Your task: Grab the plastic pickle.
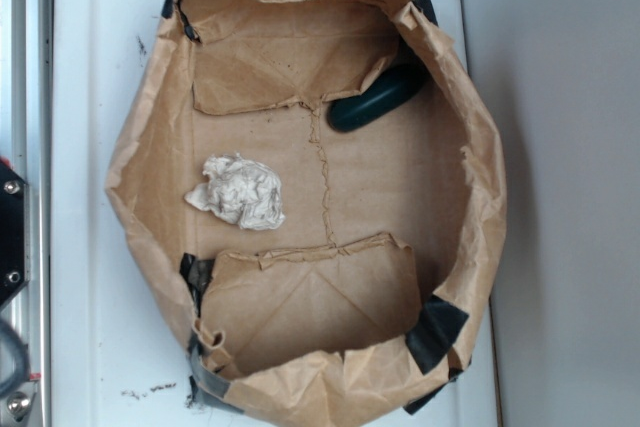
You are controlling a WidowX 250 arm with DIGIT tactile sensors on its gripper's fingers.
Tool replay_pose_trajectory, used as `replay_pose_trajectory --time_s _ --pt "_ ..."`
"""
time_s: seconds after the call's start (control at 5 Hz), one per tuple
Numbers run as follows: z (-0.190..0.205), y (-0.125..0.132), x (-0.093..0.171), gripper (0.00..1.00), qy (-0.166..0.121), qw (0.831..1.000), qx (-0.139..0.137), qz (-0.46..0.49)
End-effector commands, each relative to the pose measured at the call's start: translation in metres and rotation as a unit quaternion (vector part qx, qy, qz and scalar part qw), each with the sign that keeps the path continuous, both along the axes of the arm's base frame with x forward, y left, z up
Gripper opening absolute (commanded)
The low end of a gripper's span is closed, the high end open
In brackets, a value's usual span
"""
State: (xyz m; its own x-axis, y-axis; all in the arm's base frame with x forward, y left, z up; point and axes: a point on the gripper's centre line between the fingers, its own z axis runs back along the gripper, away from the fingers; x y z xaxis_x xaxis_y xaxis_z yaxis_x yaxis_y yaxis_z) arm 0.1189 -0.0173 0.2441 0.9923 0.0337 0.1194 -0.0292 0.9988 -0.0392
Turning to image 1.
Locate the dark green plastic pickle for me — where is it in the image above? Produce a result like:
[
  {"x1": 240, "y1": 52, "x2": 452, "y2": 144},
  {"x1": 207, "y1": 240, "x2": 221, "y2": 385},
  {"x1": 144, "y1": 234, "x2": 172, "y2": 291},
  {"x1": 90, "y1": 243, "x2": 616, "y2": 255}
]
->
[{"x1": 327, "y1": 64, "x2": 430, "y2": 132}]

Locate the brown paper bag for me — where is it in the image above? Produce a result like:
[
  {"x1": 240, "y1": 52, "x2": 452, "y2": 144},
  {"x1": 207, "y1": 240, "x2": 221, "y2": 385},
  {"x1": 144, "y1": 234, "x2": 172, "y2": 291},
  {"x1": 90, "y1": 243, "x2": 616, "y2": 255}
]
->
[{"x1": 105, "y1": 0, "x2": 506, "y2": 426}]

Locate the crumpled white paper ball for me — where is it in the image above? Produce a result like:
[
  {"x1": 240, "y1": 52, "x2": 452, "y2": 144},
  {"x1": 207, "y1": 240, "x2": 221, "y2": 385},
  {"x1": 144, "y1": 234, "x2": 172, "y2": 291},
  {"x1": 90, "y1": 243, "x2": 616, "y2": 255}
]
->
[{"x1": 184, "y1": 154, "x2": 286, "y2": 231}]

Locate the black tape lower left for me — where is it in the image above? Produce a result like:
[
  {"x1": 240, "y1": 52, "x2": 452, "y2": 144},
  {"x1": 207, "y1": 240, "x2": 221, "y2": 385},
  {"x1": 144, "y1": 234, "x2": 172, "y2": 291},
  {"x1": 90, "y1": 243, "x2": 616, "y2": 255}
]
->
[{"x1": 179, "y1": 253, "x2": 215, "y2": 316}]

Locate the black tape lower right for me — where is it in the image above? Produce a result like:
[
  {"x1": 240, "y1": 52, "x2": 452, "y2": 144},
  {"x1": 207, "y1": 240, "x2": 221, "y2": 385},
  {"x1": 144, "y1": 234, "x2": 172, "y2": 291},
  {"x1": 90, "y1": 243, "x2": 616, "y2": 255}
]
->
[{"x1": 405, "y1": 294, "x2": 470, "y2": 375}]

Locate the black tape upper right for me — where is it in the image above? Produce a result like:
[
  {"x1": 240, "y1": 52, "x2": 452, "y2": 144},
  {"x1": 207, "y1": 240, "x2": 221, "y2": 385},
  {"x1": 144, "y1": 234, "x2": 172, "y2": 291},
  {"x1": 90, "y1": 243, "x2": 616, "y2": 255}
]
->
[{"x1": 412, "y1": 0, "x2": 439, "y2": 26}]

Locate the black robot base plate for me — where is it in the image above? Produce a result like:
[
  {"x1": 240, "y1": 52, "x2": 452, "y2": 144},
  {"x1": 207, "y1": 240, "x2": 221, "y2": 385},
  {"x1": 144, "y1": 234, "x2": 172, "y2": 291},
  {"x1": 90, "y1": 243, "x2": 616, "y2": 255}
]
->
[{"x1": 0, "y1": 160, "x2": 27, "y2": 309}]

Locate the grey braided cable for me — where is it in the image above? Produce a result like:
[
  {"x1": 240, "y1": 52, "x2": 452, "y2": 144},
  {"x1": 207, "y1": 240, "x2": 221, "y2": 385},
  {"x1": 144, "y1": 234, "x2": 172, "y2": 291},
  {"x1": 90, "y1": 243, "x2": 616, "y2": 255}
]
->
[{"x1": 0, "y1": 319, "x2": 31, "y2": 396}]

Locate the aluminium frame rail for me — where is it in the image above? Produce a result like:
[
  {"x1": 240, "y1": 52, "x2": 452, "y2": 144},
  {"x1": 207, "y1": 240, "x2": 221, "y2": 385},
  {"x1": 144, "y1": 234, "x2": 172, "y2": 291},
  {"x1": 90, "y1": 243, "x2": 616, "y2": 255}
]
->
[{"x1": 1, "y1": 0, "x2": 53, "y2": 426}]

